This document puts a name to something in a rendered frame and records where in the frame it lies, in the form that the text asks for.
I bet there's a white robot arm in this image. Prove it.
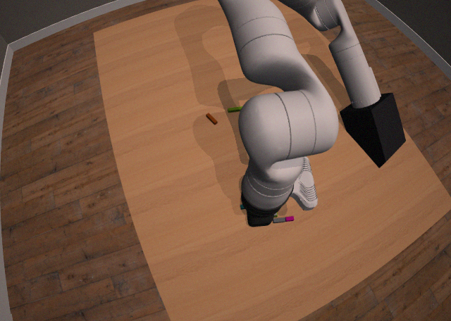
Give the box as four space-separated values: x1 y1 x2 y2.
218 0 381 196

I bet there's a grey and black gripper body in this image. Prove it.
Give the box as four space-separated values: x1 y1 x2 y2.
241 156 318 227

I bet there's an orange rod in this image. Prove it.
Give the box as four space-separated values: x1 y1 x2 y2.
206 113 218 125

